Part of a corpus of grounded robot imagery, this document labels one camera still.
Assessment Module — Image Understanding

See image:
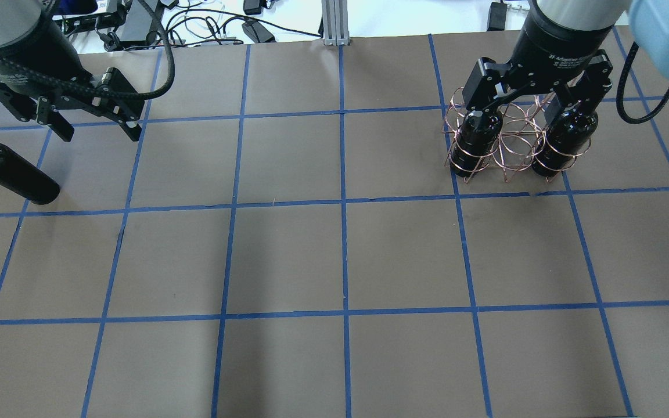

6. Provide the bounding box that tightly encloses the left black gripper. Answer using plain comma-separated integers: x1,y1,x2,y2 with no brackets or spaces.
0,23,145,142

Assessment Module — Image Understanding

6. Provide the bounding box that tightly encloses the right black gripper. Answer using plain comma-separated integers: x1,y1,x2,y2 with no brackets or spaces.
462,6,613,126

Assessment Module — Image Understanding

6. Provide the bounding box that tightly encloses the dark wine bottle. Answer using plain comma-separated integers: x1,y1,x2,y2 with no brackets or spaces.
449,109,503,178
0,143,60,206

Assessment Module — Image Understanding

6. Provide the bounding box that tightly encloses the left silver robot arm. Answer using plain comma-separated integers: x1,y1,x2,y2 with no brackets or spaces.
0,1,145,141

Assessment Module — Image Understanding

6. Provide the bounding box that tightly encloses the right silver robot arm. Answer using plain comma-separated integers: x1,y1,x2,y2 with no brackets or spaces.
462,1,669,112

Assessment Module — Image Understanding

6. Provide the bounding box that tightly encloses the dark wine bottle in basket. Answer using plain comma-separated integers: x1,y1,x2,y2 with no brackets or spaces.
449,109,503,178

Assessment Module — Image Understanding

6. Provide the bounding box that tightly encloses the black power brick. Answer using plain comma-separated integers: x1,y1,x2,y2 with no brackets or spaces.
242,20,276,44

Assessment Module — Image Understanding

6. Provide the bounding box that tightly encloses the copper wire wine basket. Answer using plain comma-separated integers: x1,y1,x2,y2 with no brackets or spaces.
444,87,596,183

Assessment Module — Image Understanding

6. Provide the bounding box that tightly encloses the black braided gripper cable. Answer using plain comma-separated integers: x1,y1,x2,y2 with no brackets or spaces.
616,42,669,125

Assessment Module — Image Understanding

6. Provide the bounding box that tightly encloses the aluminium frame post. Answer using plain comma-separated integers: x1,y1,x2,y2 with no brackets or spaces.
321,0,351,46

